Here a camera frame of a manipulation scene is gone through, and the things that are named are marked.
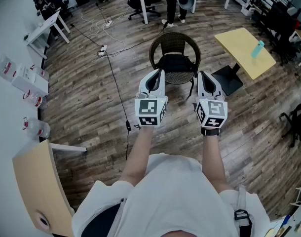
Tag person's white shirt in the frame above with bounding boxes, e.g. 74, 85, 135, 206
71, 153, 271, 237

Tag black chest strap buckle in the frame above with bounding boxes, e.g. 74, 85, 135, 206
233, 209, 253, 237

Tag yellow table with black base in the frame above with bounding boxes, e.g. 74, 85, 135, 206
211, 28, 276, 96

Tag light wooden desk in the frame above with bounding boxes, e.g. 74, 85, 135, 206
12, 139, 75, 237

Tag black wrist watch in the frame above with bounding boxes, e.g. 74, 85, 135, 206
201, 128, 220, 137

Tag white desk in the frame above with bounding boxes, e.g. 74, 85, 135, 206
26, 10, 71, 59

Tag black office chairs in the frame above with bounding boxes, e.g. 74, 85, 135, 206
258, 0, 301, 66

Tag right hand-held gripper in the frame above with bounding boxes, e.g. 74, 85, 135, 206
195, 70, 228, 129

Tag white storage box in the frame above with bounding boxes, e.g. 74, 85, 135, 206
241, 5, 256, 17

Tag large clear water jug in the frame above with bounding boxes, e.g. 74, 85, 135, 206
0, 55, 20, 80

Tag person's left forearm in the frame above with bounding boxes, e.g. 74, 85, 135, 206
119, 126, 156, 182

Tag clear bottle with red label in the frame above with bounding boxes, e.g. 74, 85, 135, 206
22, 117, 51, 139
22, 90, 44, 108
30, 65, 50, 81

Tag white cardboard box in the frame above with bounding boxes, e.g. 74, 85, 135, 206
11, 63, 50, 97

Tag person's right forearm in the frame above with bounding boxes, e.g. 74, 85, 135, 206
201, 134, 234, 192

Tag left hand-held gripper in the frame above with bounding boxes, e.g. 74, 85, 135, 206
134, 69, 169, 128

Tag brown wicker chair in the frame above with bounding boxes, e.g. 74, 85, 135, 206
149, 32, 202, 99

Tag black backpack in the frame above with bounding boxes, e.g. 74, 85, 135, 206
156, 54, 197, 98

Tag teal bottle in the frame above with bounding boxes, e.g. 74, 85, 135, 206
251, 40, 265, 58

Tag white floor cable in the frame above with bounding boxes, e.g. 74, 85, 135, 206
80, 5, 128, 51

